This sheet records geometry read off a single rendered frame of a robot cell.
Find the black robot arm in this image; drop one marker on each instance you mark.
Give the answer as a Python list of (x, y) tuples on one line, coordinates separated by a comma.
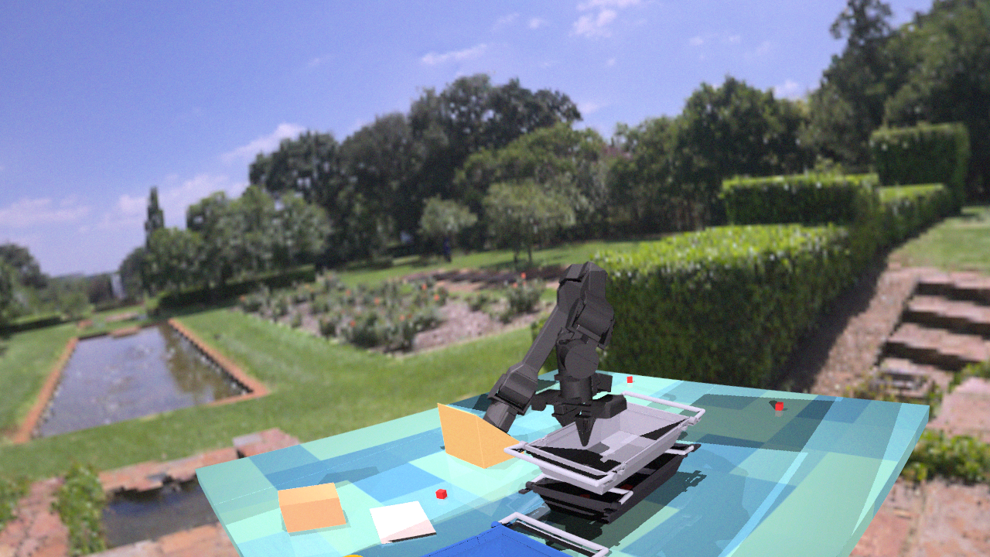
[(574, 327)]

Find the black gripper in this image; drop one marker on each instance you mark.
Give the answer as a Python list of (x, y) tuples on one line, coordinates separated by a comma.
[(575, 396)]

